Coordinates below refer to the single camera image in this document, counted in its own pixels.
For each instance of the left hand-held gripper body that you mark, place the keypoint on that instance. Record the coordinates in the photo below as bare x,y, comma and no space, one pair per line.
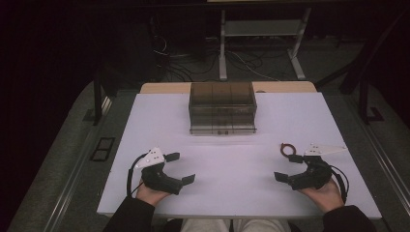
158,180

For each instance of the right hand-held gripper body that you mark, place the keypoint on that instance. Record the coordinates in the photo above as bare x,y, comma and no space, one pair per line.
314,175

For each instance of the person's left hand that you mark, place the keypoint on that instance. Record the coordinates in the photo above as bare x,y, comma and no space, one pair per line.
150,195

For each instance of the person's right hand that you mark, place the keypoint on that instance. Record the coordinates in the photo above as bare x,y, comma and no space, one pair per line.
325,196

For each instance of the black floor socket panel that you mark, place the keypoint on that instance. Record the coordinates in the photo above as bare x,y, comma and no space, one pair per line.
102,149

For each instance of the person's legs light trousers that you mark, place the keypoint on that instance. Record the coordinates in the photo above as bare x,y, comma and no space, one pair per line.
235,226

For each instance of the dark transparent drawer box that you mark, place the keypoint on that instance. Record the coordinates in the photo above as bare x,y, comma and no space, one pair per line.
222,108

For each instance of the black metal stand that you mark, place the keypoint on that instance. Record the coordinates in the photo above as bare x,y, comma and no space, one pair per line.
97,96
364,80

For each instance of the white metal stand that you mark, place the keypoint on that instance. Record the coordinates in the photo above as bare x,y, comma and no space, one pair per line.
262,28

